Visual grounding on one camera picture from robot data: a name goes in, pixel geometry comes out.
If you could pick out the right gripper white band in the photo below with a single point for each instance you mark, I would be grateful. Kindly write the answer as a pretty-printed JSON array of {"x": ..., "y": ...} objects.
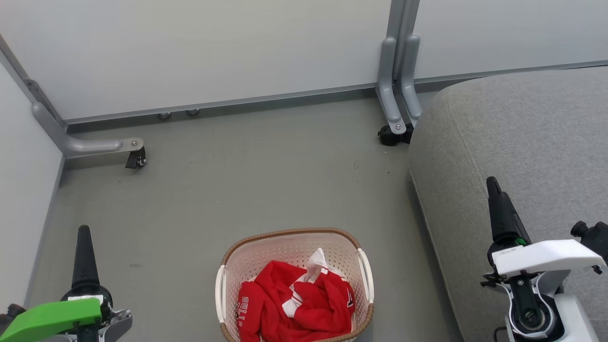
[{"x": 546, "y": 256}]

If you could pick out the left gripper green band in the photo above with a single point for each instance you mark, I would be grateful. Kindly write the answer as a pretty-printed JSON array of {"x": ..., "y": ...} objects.
[{"x": 52, "y": 316}]

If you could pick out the red and white jersey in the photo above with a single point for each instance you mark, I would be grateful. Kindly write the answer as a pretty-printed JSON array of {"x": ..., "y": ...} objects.
[{"x": 327, "y": 304}]

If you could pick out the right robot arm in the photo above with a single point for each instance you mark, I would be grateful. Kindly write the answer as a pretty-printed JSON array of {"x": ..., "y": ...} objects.
[{"x": 570, "y": 313}]

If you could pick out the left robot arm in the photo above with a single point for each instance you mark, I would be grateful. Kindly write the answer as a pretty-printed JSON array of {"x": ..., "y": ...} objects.
[{"x": 118, "y": 325}]

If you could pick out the grey fabric sofa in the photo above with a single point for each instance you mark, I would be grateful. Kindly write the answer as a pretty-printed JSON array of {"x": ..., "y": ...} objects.
[{"x": 522, "y": 142}]

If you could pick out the long grey partition foot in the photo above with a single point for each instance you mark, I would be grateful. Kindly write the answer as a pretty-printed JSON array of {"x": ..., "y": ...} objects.
[{"x": 85, "y": 146}]

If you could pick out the black caster wheel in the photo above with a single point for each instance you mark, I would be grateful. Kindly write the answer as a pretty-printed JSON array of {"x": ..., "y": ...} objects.
[{"x": 389, "y": 137}]

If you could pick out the grey curved partition foot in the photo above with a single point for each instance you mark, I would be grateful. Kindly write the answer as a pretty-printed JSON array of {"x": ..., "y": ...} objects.
[
  {"x": 409, "y": 85},
  {"x": 385, "y": 85}
]

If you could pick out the white laundry basket brown rim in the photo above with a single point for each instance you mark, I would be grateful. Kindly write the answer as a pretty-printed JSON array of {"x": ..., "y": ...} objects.
[{"x": 285, "y": 247}]

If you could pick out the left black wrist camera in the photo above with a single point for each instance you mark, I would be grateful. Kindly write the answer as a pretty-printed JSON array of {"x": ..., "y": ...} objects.
[{"x": 12, "y": 311}]

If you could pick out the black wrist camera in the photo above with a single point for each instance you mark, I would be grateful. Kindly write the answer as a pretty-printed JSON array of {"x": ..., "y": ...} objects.
[
  {"x": 12, "y": 311},
  {"x": 593, "y": 235}
]

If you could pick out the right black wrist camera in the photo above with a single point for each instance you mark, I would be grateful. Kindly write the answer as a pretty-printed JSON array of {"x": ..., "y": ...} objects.
[{"x": 593, "y": 235}]

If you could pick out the grey corner post with bracket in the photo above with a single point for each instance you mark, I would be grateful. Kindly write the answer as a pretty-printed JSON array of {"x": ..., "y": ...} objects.
[{"x": 35, "y": 92}]

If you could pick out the grey vertical partition post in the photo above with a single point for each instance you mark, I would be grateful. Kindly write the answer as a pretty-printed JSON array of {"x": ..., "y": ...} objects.
[{"x": 401, "y": 19}]

